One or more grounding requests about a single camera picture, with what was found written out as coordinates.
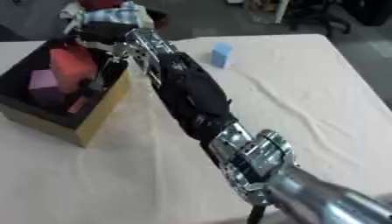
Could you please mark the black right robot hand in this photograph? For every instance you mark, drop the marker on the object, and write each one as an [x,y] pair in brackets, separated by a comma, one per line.
[99,33]

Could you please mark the black round object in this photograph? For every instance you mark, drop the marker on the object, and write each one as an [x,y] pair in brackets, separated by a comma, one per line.
[375,10]

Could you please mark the pink block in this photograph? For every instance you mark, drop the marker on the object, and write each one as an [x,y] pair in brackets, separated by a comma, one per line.
[77,105]

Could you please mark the white frame stand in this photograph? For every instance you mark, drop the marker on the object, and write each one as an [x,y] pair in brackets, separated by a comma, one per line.
[265,11]

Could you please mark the tan cardboard box black inside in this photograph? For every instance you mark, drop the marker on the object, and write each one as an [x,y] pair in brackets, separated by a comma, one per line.
[102,112]

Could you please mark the orange block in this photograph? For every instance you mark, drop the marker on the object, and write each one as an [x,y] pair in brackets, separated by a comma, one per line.
[71,65]

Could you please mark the purple block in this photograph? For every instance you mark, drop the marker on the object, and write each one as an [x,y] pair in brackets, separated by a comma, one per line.
[43,83]

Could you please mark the silver and black right robot arm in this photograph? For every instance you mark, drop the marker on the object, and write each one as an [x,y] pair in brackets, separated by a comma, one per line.
[191,93]

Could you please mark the black office chair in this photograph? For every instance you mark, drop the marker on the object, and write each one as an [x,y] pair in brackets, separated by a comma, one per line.
[319,14]

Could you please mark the light blue block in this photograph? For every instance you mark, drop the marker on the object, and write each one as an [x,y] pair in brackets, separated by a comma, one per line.
[222,55]

